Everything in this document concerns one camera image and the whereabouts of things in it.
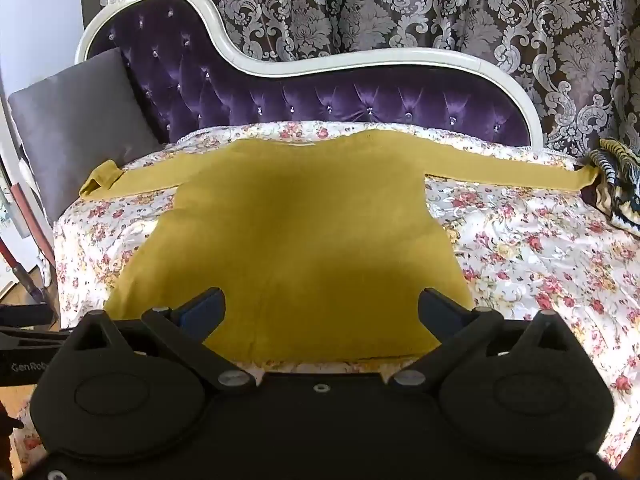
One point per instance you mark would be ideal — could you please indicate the mustard yellow knit sweater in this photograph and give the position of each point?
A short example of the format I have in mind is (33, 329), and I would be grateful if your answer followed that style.
(300, 235)

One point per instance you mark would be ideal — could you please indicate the brown damask curtain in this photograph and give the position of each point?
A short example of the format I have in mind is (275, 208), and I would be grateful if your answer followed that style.
(400, 5)

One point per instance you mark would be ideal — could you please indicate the striped patterned cloth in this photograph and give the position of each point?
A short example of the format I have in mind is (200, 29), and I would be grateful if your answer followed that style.
(620, 180)

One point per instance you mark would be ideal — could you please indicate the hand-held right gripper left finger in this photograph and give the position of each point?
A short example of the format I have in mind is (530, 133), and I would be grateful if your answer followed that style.
(204, 312)

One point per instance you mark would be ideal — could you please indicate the floral printed blanket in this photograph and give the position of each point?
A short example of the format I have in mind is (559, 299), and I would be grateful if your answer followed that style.
(525, 260)

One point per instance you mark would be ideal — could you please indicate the purple tufted headboard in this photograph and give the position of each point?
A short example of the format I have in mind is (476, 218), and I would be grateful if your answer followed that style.
(300, 100)

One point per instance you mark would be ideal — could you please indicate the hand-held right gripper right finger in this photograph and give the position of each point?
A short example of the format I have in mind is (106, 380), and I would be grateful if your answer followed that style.
(439, 312)

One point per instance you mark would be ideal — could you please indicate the grey cushion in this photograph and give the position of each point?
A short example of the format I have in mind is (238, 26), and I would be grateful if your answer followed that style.
(75, 125)

